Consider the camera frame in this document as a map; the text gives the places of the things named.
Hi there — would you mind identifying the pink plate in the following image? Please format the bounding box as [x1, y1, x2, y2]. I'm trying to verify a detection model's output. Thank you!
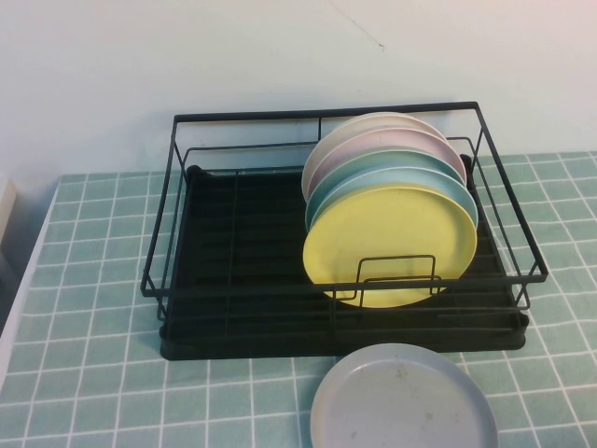
[307, 126, 468, 198]

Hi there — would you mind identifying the teal green plate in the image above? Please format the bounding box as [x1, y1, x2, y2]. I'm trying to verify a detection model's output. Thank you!
[304, 147, 469, 231]

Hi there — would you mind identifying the yellow plate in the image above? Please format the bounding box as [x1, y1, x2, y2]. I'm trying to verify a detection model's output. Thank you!
[301, 183, 479, 311]

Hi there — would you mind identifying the green checked tablecloth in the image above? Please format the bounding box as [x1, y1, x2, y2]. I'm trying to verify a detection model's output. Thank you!
[0, 149, 597, 448]

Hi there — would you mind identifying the light blue plate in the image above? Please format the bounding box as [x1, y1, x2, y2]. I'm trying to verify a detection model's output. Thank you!
[310, 166, 481, 234]

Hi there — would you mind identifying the black plastic drip tray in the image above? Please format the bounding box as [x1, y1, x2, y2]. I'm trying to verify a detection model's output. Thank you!
[157, 152, 531, 363]

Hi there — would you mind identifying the grey plate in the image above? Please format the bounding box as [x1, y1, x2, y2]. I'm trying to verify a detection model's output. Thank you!
[310, 343, 501, 448]

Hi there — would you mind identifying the cream plate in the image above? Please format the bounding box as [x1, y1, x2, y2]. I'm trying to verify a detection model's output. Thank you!
[300, 111, 450, 203]

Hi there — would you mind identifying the black wire dish rack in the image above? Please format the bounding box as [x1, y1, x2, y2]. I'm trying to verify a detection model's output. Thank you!
[139, 100, 548, 328]

